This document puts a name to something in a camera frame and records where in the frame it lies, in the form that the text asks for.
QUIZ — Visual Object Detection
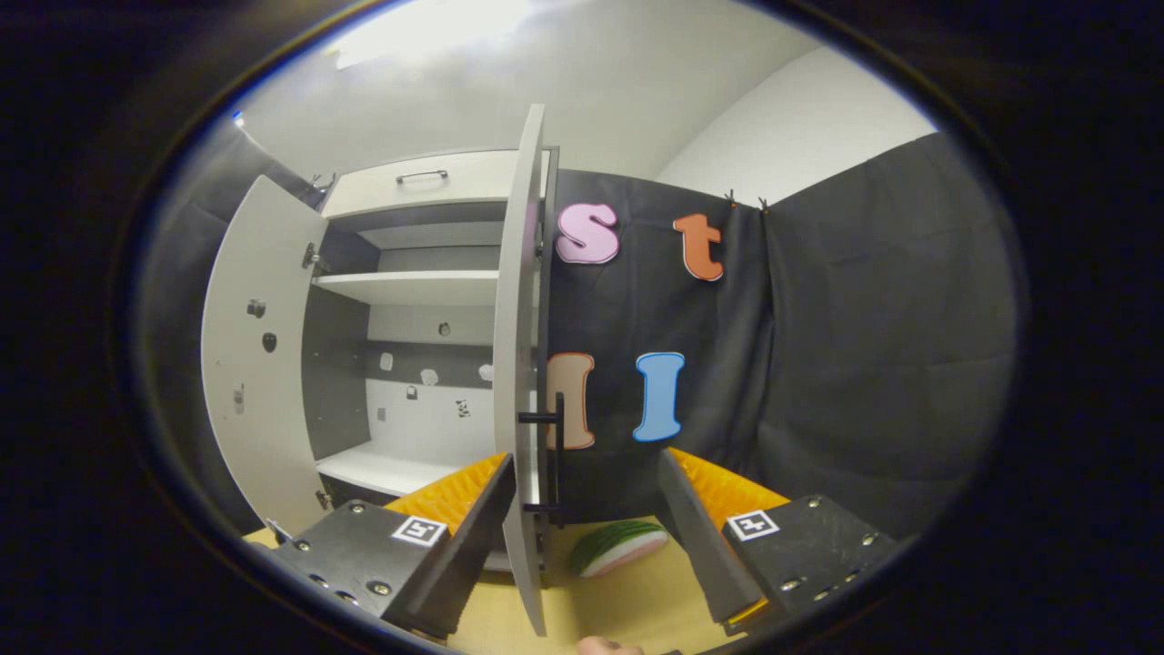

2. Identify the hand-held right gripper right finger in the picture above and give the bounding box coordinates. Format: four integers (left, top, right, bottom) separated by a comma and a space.
657, 448, 901, 638

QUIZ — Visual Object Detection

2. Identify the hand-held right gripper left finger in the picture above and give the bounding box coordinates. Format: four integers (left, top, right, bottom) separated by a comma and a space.
273, 452, 517, 640

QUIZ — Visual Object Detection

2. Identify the white cabinet door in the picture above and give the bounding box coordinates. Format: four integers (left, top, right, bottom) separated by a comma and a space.
200, 175, 330, 539
492, 103, 560, 638

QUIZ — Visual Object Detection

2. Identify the white and grey cabinet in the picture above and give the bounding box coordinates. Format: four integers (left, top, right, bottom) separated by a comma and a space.
303, 148, 547, 574

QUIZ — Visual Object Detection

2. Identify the white cabinet drawer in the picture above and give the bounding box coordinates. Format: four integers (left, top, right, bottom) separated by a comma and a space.
323, 150, 521, 219

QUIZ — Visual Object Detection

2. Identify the toy watermelon slice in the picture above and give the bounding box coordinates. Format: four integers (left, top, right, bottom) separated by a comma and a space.
570, 519, 670, 579

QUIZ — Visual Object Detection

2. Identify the black backdrop cloth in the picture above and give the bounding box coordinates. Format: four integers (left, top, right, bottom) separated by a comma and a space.
150, 118, 321, 538
543, 132, 1021, 539

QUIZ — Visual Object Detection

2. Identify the black door handle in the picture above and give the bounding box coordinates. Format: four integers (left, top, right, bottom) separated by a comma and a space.
518, 393, 570, 529

